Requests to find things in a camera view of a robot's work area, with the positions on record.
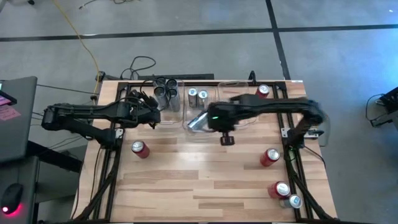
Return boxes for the black device with cable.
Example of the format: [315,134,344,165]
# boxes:
[369,86,398,128]

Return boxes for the dark grey desk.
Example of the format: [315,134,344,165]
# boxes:
[0,139,84,224]

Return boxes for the clear plastic bin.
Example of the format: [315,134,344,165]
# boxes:
[217,80,249,128]
[183,85,218,134]
[150,77,185,128]

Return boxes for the black computer mouse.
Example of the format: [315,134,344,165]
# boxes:
[1,182,25,216]

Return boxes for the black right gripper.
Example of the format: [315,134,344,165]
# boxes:
[207,103,240,146]

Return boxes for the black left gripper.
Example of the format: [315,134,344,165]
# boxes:
[127,90,162,128]

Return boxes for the phone with pink screen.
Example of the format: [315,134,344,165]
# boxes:
[0,90,18,107]

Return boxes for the red cola can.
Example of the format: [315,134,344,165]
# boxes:
[130,139,151,159]
[267,181,292,200]
[255,84,271,99]
[259,148,281,168]

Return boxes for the yellow cable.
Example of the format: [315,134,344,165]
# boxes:
[51,0,101,94]

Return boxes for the black looped cable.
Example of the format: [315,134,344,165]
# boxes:
[119,55,157,81]

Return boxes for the black metal table frame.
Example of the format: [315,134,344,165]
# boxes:
[70,79,338,224]

